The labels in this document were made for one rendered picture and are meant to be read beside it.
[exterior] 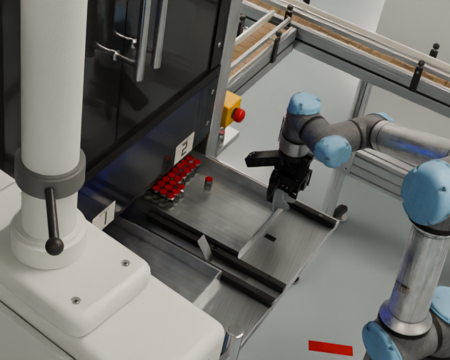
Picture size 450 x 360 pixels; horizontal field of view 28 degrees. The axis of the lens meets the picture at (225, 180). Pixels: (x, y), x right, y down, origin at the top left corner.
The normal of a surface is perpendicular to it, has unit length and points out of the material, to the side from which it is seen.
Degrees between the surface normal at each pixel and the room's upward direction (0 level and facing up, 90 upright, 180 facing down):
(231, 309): 0
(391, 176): 90
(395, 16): 90
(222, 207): 0
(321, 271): 0
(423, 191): 83
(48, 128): 90
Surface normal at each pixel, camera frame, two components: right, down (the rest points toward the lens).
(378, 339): -0.86, 0.33
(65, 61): 0.50, 0.62
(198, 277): 0.15, -0.75
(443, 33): -0.51, 0.51
